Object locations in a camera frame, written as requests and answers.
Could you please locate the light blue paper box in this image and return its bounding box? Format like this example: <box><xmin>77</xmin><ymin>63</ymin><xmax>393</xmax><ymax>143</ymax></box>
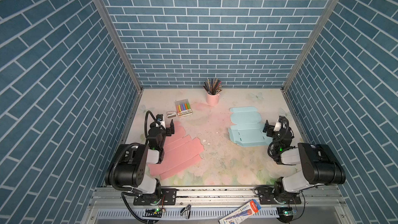
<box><xmin>228</xmin><ymin>106</ymin><xmax>272</xmax><ymax>147</ymax></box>

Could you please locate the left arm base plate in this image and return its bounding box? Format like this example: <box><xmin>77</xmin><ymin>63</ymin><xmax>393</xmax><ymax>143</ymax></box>
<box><xmin>133</xmin><ymin>188</ymin><xmax>177</xmax><ymax>206</ymax></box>

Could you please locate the round black device green light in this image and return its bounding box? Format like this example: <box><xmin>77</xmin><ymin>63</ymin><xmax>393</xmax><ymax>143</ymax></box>
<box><xmin>276</xmin><ymin>207</ymin><xmax>296</xmax><ymax>224</ymax></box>

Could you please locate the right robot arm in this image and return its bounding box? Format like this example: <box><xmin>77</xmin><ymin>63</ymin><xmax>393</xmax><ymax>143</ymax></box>
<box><xmin>263</xmin><ymin>116</ymin><xmax>346</xmax><ymax>203</ymax></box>

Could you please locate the small green circuit board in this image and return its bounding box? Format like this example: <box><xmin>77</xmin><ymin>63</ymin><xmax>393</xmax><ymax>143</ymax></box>
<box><xmin>143</xmin><ymin>208</ymin><xmax>163</xmax><ymax>219</ymax></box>

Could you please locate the bundle of coloured pencils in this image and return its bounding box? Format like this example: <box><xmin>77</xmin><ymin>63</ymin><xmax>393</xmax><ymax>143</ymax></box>
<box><xmin>203</xmin><ymin>78</ymin><xmax>222</xmax><ymax>95</ymax></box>

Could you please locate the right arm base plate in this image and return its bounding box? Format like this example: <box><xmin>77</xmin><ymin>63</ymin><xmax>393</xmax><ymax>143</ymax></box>
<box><xmin>253</xmin><ymin>186</ymin><xmax>302</xmax><ymax>205</ymax></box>

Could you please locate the clear highlighter marker pack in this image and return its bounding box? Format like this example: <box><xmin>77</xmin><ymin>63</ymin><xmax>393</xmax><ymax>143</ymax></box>
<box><xmin>175</xmin><ymin>99</ymin><xmax>193</xmax><ymax>118</ymax></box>

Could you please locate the red blue pen package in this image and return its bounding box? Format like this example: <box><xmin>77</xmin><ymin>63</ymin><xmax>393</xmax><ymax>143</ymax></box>
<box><xmin>219</xmin><ymin>200</ymin><xmax>261</xmax><ymax>224</ymax></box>

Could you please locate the black metal clip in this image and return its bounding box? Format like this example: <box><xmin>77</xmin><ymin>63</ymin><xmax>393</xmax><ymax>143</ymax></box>
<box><xmin>180</xmin><ymin>204</ymin><xmax>191</xmax><ymax>219</ymax></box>

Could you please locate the pink metal pencil cup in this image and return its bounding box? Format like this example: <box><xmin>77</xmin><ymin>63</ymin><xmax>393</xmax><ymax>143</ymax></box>
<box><xmin>206</xmin><ymin>92</ymin><xmax>220</xmax><ymax>106</ymax></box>

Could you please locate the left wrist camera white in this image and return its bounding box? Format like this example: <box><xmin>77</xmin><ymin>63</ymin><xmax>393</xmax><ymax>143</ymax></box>
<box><xmin>155</xmin><ymin>114</ymin><xmax>165</xmax><ymax>130</ymax></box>

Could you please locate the pink flat paper box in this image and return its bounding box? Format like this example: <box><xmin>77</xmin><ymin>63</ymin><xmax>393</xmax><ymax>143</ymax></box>
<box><xmin>148</xmin><ymin>121</ymin><xmax>204</xmax><ymax>180</ymax></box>

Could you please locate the aluminium mounting rail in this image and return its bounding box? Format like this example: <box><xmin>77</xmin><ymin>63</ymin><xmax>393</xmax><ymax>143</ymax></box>
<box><xmin>81</xmin><ymin>186</ymin><xmax>355</xmax><ymax>224</ymax></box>

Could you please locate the small white eraser box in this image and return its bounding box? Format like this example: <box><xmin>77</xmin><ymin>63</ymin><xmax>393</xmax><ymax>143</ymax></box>
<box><xmin>166</xmin><ymin>111</ymin><xmax>177</xmax><ymax>118</ymax></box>

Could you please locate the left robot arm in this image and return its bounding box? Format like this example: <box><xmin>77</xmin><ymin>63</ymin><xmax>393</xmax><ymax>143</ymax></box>
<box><xmin>105</xmin><ymin>121</ymin><xmax>175</xmax><ymax>199</ymax></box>

